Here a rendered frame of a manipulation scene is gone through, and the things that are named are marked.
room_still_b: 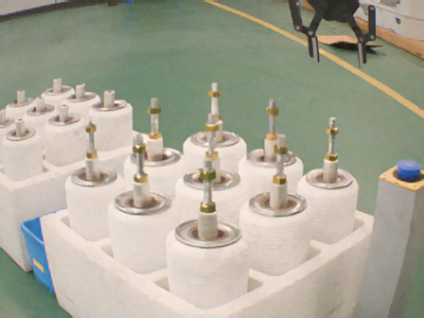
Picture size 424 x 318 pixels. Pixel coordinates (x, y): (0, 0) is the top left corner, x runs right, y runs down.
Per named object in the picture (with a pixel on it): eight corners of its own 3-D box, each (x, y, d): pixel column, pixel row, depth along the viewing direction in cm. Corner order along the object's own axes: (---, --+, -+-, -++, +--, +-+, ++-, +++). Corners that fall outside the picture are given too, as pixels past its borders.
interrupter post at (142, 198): (135, 201, 87) (133, 176, 85) (153, 203, 86) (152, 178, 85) (132, 208, 84) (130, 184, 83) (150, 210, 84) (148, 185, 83)
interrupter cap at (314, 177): (342, 169, 97) (342, 166, 97) (360, 187, 90) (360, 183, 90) (297, 174, 95) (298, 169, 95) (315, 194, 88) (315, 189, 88)
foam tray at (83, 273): (216, 251, 127) (216, 159, 121) (366, 309, 101) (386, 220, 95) (58, 305, 102) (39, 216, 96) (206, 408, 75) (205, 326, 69)
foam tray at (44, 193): (69, 174, 164) (66, 107, 157) (167, 226, 137) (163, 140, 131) (-33, 209, 138) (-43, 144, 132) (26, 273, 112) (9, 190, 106)
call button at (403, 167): (403, 170, 79) (404, 156, 78) (423, 178, 76) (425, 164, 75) (391, 179, 76) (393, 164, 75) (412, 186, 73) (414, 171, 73)
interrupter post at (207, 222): (197, 232, 78) (196, 205, 77) (218, 232, 78) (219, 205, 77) (197, 240, 76) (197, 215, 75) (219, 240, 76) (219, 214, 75)
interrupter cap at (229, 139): (183, 137, 111) (183, 132, 110) (227, 132, 113) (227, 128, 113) (201, 152, 104) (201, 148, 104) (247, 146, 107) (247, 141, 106)
